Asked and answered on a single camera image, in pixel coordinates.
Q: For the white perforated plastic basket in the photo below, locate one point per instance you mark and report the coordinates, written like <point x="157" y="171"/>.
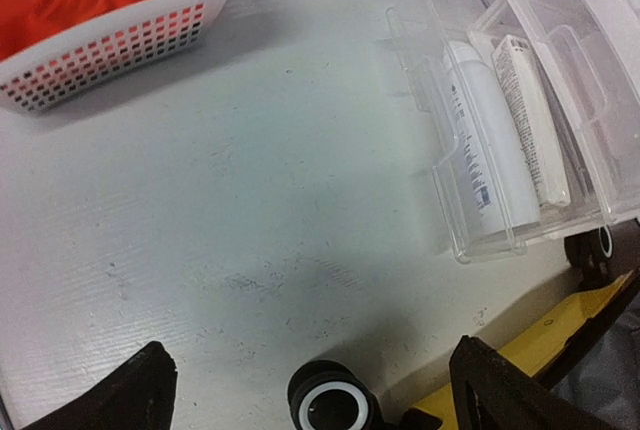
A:
<point x="103" y="48"/>

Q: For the white GINBI bottle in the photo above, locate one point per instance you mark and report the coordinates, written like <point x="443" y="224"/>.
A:
<point x="495" y="172"/>

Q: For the white plastic drawer organizer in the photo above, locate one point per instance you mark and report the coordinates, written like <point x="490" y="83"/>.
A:
<point x="587" y="53"/>

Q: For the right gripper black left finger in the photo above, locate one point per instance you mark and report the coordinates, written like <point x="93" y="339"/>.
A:
<point x="139" y="394"/>

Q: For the yellow Pikachu hard-shell suitcase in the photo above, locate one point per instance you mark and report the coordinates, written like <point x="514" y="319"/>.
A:
<point x="324" y="394"/>

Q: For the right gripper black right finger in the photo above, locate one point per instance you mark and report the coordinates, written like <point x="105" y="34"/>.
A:
<point x="489" y="392"/>

